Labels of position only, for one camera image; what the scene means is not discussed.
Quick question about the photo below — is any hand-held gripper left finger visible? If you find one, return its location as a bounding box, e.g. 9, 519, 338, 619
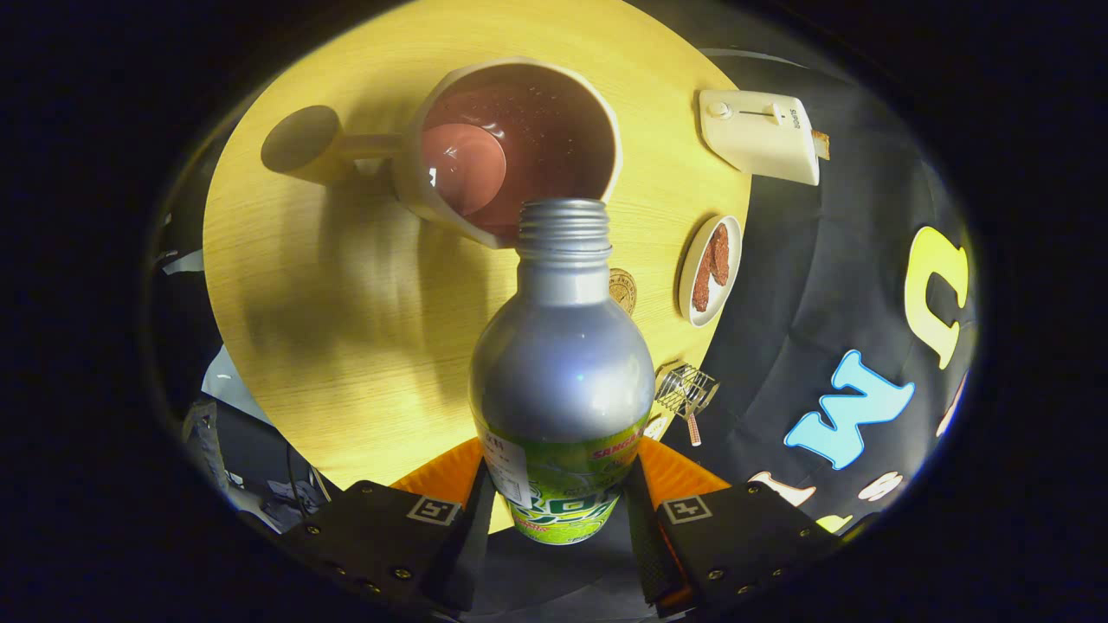
281, 437, 496, 613

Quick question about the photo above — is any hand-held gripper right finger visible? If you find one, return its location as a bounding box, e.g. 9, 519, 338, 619
623, 435, 845, 617

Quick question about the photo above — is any silver juice bottle green label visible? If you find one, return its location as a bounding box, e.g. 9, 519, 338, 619
468, 198, 656, 546

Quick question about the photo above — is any beige cup with wooden handle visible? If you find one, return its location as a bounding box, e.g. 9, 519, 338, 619
261, 57, 623, 250

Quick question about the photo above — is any light wooden table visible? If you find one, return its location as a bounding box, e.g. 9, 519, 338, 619
202, 0, 752, 536

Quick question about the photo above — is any brown fried food piece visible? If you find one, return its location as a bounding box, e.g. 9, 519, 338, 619
691, 251, 714, 313
708, 223, 731, 286

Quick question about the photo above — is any white round plate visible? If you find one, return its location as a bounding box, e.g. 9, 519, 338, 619
678, 215, 744, 328

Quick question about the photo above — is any black backdrop cloth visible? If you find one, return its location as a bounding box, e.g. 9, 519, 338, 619
641, 48, 979, 537

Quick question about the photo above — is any white toaster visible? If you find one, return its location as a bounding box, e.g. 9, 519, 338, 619
699, 88, 821, 187

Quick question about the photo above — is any metal wire utensil holder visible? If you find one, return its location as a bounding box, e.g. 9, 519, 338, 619
654, 362, 720, 421

